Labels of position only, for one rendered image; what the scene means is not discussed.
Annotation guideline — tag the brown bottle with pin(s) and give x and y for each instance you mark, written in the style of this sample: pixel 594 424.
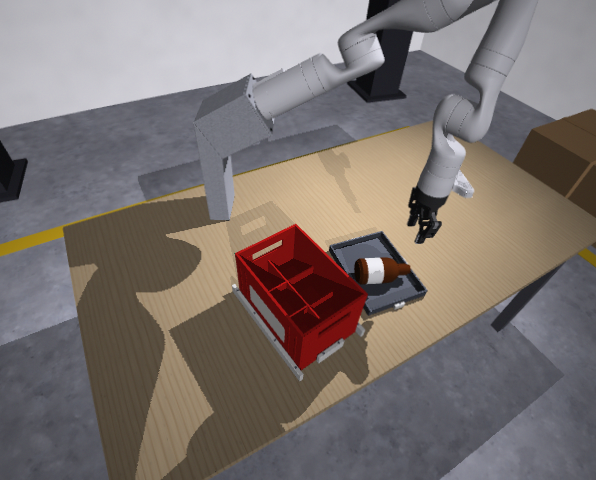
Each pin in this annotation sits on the brown bottle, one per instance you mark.
pixel 379 270

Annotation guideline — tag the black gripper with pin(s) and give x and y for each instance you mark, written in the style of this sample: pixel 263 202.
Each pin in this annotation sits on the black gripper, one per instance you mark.
pixel 424 208

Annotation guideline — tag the red plastic crate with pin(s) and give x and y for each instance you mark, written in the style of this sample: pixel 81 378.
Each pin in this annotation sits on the red plastic crate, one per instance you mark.
pixel 298 290

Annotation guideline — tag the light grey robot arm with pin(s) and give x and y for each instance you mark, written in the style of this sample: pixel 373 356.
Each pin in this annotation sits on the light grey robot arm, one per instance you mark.
pixel 454 115

